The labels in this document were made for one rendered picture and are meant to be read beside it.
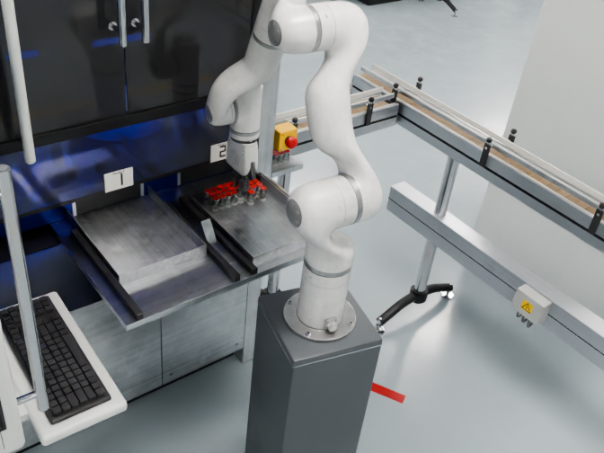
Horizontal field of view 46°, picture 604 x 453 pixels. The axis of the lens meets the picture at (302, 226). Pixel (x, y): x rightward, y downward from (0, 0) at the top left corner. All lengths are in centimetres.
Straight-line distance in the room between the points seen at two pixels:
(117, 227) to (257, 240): 40
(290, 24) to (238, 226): 79
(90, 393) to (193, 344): 97
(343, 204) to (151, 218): 74
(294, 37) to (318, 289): 61
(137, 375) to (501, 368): 149
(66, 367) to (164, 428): 97
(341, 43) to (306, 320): 69
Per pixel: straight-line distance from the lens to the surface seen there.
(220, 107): 185
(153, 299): 186
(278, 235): 208
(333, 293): 173
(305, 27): 150
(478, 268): 281
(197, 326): 259
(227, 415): 273
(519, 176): 252
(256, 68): 179
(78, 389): 173
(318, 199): 155
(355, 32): 157
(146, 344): 251
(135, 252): 200
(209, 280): 191
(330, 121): 155
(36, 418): 173
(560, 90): 312
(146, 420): 272
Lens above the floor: 213
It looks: 36 degrees down
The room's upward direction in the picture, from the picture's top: 7 degrees clockwise
